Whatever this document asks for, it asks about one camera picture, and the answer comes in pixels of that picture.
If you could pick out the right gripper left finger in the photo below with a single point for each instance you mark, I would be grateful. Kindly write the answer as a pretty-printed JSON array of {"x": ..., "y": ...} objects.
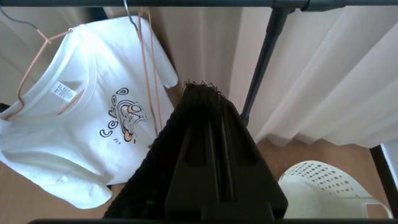
[{"x": 192, "y": 186}]

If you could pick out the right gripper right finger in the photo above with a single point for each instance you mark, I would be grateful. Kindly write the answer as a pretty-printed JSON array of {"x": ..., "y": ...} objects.
[{"x": 248, "y": 186}]

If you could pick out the black garment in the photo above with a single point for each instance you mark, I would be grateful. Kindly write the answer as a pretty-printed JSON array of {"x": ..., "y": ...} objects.
[{"x": 161, "y": 161}]

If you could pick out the white printed shirt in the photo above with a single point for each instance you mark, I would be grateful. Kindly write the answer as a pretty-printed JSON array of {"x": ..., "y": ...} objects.
[{"x": 62, "y": 149}]

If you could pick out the white laundry basket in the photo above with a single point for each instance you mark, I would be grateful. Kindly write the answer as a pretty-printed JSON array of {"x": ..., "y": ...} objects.
[{"x": 317, "y": 193}]

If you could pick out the black clothes rack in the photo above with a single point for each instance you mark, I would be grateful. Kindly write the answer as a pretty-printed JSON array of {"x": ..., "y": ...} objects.
[{"x": 264, "y": 59}]

